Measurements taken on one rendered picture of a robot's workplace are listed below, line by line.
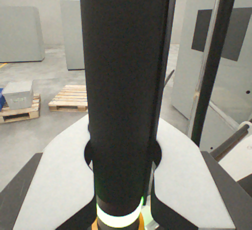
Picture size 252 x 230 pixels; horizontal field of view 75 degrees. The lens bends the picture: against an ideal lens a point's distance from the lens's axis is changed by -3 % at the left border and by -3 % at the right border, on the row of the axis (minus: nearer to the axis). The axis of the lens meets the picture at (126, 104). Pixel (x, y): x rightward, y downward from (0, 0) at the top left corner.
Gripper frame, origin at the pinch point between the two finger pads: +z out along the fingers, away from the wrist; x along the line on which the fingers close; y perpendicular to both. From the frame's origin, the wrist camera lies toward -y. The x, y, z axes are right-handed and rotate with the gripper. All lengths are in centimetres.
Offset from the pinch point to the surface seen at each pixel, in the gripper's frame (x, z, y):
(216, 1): 70, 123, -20
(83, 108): -62, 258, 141
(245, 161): 31.7, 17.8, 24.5
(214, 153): 13.2, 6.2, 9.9
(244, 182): 16.9, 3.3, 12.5
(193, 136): 7.1, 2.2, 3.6
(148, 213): 2.8, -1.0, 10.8
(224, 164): 28.7, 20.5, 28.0
